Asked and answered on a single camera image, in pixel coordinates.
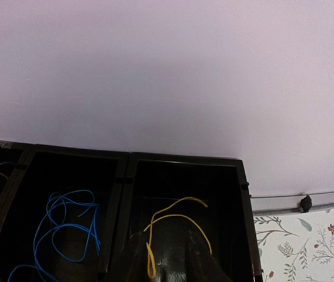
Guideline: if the floral patterned table mat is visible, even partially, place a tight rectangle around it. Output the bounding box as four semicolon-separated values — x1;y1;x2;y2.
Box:
254;209;334;281

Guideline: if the yellow cable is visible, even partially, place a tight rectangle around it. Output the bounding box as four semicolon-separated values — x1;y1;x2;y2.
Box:
143;196;213;278

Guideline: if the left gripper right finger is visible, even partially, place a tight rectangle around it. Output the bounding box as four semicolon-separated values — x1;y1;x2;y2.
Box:
185;231;232;282

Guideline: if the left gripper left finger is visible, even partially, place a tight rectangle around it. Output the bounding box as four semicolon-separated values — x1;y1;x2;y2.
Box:
112;231;153;281

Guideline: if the black compartment storage bin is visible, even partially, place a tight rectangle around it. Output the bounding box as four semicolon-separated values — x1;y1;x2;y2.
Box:
0;141;262;281

